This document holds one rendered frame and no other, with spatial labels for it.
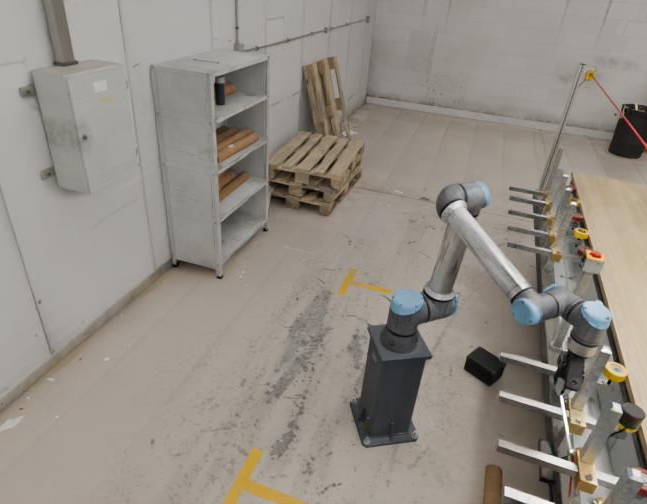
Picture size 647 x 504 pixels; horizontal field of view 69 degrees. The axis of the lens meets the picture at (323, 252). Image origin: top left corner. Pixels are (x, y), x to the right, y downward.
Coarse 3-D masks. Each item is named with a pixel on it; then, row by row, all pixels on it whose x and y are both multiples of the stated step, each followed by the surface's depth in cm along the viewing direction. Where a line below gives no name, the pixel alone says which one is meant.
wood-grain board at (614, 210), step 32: (576, 192) 344; (608, 192) 345; (640, 192) 349; (608, 224) 297; (640, 224) 301; (608, 256) 261; (640, 256) 264; (608, 288) 233; (640, 288) 235; (640, 320) 212; (640, 352) 193; (640, 384) 178
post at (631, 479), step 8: (624, 472) 120; (632, 472) 117; (640, 472) 117; (624, 480) 118; (632, 480) 116; (640, 480) 116; (616, 488) 122; (624, 488) 118; (632, 488) 118; (640, 488) 117; (608, 496) 125; (616, 496) 121; (624, 496) 120; (632, 496) 119
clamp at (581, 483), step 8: (576, 448) 156; (576, 456) 153; (584, 464) 149; (584, 472) 147; (592, 472) 147; (576, 480) 148; (584, 480) 145; (576, 488) 147; (584, 488) 146; (592, 488) 145
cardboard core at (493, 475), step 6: (486, 468) 238; (492, 468) 236; (498, 468) 236; (486, 474) 235; (492, 474) 233; (498, 474) 233; (486, 480) 232; (492, 480) 230; (498, 480) 230; (486, 486) 229; (492, 486) 227; (498, 486) 228; (486, 492) 226; (492, 492) 224; (498, 492) 225; (486, 498) 223; (492, 498) 222; (498, 498) 222
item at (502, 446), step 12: (504, 444) 155; (516, 444) 155; (516, 456) 154; (528, 456) 152; (540, 456) 152; (552, 456) 152; (552, 468) 151; (564, 468) 149; (576, 468) 149; (600, 480) 147; (612, 480) 146
